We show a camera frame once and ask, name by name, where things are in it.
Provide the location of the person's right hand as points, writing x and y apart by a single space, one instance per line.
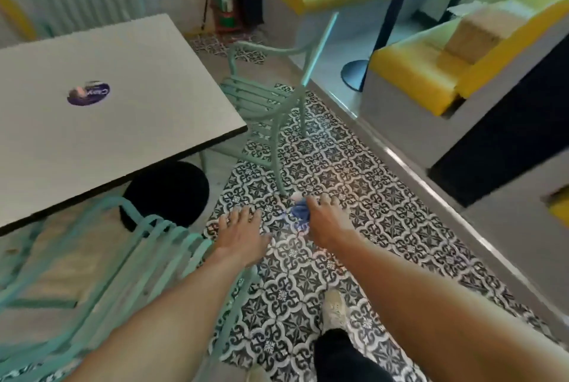
328 225

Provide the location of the person's left hand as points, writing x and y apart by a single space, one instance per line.
242 237

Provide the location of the person's right fingers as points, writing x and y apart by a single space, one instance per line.
321 205

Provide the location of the person's left fingers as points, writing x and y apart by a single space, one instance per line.
240 216

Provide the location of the blue and white cloth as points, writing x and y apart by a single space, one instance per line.
299 216

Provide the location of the person's left forearm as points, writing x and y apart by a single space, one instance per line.
169 319

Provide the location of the person's right forearm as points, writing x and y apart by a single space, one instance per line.
435 315

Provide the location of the beige shoe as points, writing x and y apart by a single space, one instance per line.
334 309

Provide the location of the white table with black base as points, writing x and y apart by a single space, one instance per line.
133 128

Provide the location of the black trouser leg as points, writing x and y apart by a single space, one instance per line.
346 359

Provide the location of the purple round sticker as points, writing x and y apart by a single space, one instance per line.
89 93

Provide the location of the black partition panel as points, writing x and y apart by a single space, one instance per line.
511 137

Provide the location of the brown cardboard box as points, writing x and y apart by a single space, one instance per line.
484 35

